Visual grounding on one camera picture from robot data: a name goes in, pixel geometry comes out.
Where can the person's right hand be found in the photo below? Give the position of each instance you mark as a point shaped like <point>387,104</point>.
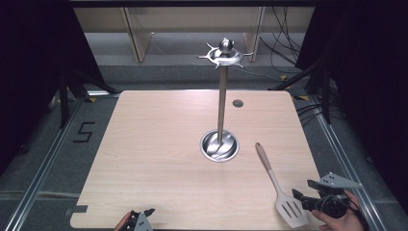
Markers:
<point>348,223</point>

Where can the black metal stand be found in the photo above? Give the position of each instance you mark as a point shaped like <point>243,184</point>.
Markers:
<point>64,106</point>
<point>326,102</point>

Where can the person's left hand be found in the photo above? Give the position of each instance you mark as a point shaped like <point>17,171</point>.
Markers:
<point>122,224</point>

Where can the metal floor rail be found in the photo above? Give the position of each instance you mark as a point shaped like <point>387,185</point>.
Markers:
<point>42,173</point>
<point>338,150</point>

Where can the beige wooden desk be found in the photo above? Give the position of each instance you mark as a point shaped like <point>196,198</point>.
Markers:
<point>106,19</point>

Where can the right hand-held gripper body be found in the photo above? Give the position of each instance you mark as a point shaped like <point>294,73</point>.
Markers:
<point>333,205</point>

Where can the stainless steel utensil rack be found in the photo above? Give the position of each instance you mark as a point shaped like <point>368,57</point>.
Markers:
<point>222,96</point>

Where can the grey round table grommet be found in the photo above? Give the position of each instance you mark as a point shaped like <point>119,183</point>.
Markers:
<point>237,103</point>

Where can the dark curtain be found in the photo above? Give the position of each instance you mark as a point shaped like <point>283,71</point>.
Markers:
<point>25,64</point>
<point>378,80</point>

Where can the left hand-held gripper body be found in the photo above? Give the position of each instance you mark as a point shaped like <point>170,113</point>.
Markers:
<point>139,224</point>

